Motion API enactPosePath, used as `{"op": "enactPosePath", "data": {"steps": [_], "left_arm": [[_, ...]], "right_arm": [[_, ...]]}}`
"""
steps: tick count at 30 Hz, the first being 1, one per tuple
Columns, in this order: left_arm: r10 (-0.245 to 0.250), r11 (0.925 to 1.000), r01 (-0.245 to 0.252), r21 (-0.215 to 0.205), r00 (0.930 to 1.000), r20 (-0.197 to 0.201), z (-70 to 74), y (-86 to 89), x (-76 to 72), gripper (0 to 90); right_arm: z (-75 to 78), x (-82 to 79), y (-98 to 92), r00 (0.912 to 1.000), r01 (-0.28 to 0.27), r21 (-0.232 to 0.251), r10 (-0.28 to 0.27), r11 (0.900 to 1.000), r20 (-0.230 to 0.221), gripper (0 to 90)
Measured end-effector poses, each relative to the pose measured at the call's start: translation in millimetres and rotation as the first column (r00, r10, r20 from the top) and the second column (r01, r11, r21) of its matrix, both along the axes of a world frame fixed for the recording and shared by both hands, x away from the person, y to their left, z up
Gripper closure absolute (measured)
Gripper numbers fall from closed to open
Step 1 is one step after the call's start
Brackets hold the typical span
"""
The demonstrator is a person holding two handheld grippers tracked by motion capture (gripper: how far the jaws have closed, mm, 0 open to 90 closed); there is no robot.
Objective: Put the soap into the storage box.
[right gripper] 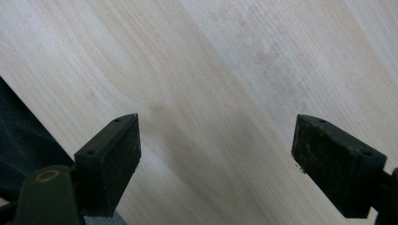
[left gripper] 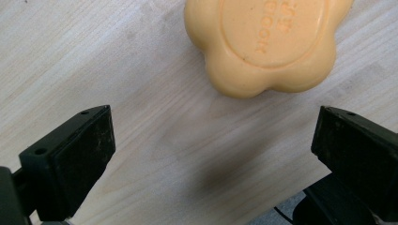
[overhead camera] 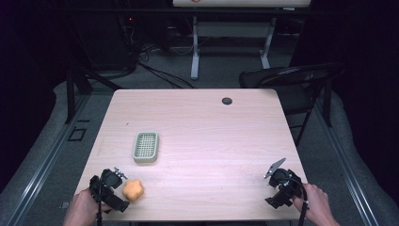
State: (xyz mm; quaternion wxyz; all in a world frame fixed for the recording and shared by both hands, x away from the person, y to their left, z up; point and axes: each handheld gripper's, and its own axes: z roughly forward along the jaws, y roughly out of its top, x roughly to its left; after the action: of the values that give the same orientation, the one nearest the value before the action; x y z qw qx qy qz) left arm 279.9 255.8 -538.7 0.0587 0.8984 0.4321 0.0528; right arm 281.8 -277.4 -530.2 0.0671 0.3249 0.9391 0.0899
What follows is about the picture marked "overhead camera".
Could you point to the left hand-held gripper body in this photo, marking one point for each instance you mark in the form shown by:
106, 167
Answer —
108, 191

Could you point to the green soap dish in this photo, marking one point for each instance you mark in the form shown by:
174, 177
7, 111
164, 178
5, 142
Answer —
145, 147

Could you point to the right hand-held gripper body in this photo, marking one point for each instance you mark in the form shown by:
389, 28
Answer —
285, 188

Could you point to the orange flower-shaped soap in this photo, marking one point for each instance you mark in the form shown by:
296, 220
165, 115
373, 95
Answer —
133, 190

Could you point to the person's left hand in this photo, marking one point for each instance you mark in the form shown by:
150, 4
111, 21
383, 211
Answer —
82, 208

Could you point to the black folding chair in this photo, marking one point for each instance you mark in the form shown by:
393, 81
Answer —
288, 81

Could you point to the person's right hand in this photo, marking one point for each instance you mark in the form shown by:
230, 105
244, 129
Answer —
315, 202

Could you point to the white-legged desk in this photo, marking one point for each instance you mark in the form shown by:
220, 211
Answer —
232, 29

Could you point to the grey floor rail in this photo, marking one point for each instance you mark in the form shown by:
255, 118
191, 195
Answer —
47, 163
345, 163

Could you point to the black metal stand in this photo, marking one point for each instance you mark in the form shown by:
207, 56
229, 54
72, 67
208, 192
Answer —
70, 94

